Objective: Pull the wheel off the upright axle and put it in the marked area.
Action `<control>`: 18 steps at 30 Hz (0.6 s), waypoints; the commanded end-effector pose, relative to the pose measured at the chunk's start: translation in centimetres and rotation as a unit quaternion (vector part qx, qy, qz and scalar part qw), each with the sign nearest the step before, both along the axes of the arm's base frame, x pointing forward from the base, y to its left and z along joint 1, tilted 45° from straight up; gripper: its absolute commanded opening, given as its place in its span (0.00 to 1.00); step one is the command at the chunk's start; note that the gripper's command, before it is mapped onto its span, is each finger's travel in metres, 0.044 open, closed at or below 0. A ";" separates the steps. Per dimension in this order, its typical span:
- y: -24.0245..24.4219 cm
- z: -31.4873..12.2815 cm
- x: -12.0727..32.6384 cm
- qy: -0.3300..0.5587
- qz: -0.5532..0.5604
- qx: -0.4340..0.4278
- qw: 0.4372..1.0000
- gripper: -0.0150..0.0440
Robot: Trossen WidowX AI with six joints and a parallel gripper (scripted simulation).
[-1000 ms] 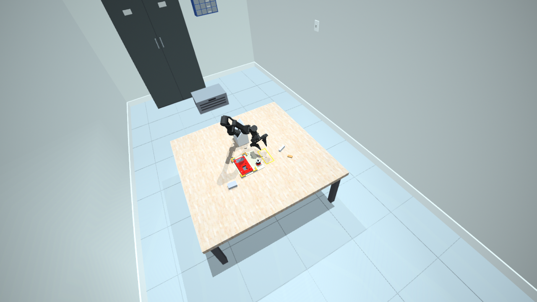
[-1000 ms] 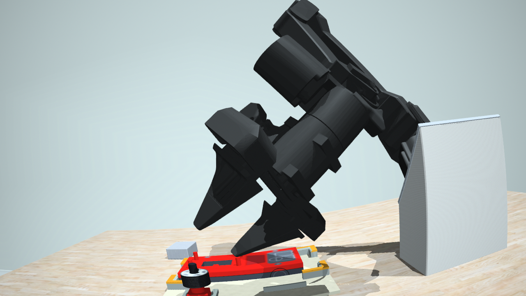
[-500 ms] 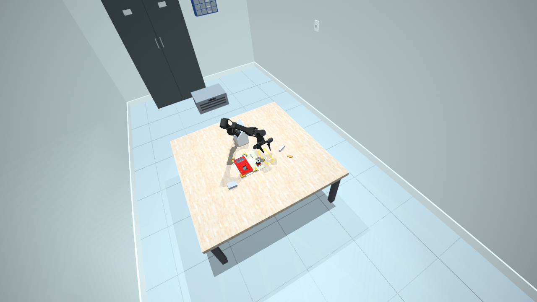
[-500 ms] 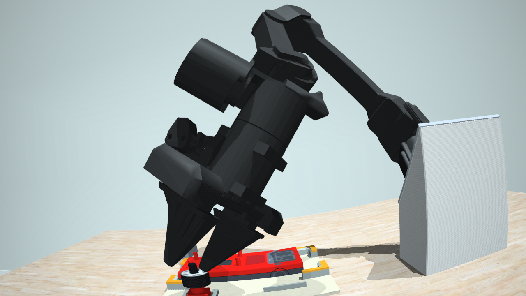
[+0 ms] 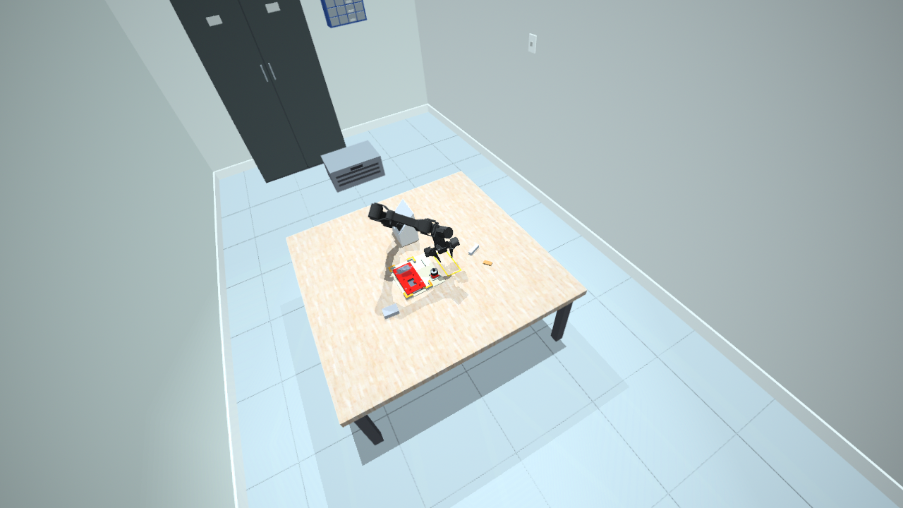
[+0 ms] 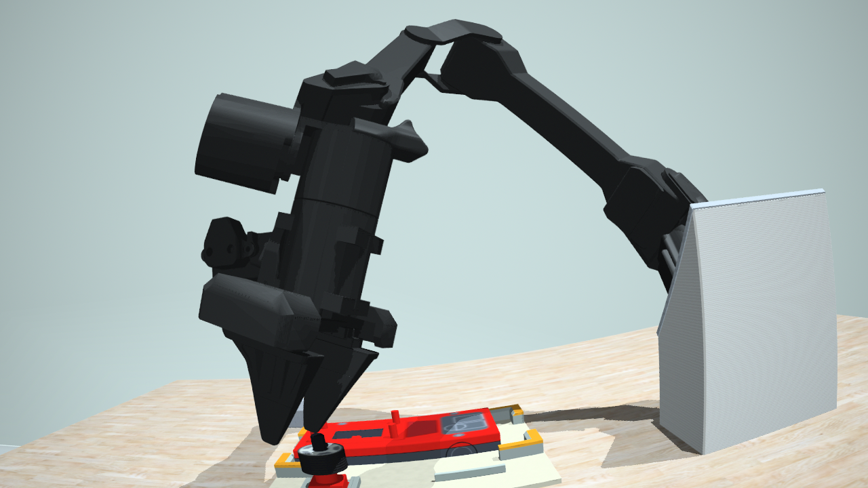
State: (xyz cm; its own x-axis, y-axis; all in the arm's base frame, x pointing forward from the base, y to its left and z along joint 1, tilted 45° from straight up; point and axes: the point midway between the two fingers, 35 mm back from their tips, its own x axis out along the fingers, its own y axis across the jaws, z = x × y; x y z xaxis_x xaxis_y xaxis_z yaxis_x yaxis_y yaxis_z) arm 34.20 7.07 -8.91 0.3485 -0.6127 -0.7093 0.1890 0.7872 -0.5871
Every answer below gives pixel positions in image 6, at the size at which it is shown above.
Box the black tyre with grey rim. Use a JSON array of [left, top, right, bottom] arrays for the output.
[[297, 443, 348, 476]]

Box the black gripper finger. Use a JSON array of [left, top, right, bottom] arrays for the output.
[[222, 328, 324, 445], [303, 338, 379, 433]]

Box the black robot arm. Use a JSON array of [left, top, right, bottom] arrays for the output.
[[195, 19, 709, 294]]

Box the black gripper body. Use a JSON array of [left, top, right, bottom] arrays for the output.
[[198, 199, 397, 352]]

